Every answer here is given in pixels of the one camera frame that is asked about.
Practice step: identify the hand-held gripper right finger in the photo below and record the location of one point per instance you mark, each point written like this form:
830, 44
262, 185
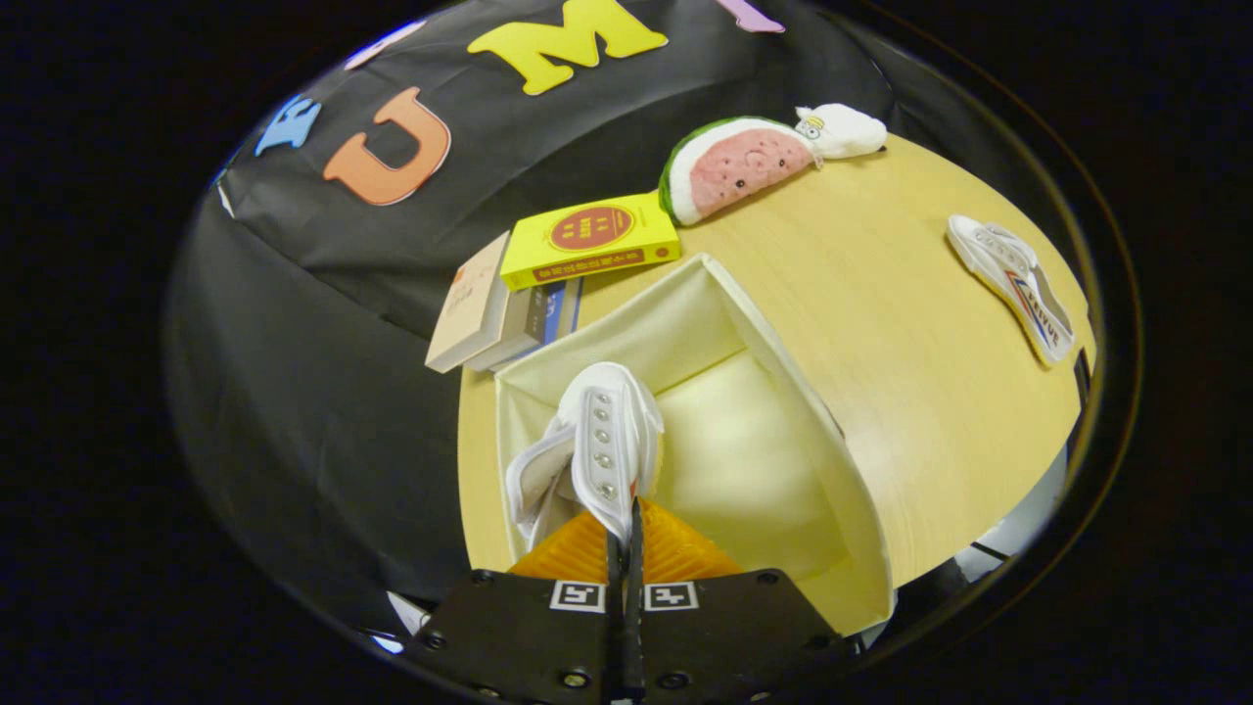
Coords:
734, 636

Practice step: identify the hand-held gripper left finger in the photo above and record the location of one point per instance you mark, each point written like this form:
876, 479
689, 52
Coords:
519, 636

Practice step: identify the beige storage box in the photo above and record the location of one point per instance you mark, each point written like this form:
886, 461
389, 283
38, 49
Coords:
744, 460

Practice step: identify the white canvas shoe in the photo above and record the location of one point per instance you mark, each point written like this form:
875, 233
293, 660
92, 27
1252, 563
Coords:
607, 431
1008, 269

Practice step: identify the black backdrop cloth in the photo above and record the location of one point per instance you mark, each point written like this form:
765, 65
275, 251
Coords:
313, 411

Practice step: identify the grey book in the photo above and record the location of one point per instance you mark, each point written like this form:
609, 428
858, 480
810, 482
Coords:
514, 328

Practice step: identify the beige book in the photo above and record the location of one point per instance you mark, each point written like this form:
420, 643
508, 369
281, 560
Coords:
470, 308

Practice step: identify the blue book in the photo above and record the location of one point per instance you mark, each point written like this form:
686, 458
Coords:
563, 304

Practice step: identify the yellow book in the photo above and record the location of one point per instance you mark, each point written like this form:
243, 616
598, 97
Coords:
587, 235

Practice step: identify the watermelon slice plush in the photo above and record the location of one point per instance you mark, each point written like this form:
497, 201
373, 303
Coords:
734, 166

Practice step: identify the white plush toy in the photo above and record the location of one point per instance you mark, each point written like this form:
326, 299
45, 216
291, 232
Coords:
847, 132

